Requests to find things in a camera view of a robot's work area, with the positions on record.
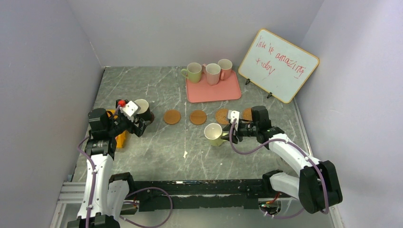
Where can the green mug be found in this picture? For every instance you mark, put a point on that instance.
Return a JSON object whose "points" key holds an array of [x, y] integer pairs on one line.
{"points": [[192, 72], [213, 132]]}

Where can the pink mug back right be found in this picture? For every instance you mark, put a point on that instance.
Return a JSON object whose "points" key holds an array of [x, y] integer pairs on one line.
{"points": [[226, 68]]}

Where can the black mug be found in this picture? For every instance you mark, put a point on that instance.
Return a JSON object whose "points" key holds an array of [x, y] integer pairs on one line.
{"points": [[144, 110]]}

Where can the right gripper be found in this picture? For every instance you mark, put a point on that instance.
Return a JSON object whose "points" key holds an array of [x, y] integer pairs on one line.
{"points": [[235, 132]]}

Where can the pink serving tray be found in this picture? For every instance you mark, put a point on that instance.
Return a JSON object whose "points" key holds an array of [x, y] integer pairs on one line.
{"points": [[202, 92]]}

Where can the yellow plastic bin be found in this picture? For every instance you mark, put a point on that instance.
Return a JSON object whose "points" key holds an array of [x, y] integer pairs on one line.
{"points": [[121, 138]]}

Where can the whiteboard with red writing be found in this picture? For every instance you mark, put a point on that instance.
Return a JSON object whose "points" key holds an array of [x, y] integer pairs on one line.
{"points": [[277, 66]]}

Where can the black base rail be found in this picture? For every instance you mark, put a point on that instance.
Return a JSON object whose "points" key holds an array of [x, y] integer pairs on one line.
{"points": [[195, 194]]}

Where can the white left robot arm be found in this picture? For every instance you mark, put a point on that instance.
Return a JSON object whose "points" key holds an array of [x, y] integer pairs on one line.
{"points": [[105, 192]]}

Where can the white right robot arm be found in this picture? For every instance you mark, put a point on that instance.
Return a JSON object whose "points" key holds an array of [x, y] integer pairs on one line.
{"points": [[316, 186]]}

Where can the pink mug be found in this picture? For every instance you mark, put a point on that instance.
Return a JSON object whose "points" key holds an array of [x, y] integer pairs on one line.
{"points": [[226, 68], [212, 72]]}

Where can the light wooden coaster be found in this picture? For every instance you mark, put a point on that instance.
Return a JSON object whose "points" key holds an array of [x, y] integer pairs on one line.
{"points": [[172, 116], [198, 117]]}

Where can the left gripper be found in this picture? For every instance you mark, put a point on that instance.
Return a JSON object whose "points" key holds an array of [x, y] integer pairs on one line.
{"points": [[132, 128]]}

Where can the pink mug centre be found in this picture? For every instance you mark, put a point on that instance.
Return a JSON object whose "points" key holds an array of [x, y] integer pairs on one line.
{"points": [[212, 72]]}

